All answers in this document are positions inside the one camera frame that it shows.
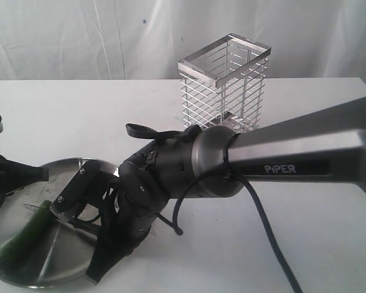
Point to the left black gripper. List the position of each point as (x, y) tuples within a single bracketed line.
[(21, 175)]

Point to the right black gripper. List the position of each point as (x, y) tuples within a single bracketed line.
[(125, 224)]

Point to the green cucumber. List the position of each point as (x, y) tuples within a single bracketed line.
[(21, 245)]

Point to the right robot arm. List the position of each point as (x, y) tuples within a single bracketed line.
[(327, 146)]

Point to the round stainless steel plate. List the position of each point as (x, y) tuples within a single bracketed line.
[(64, 252)]

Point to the white backdrop curtain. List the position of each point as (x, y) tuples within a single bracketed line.
[(145, 39)]

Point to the wire metal utensil rack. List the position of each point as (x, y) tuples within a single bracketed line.
[(223, 83)]

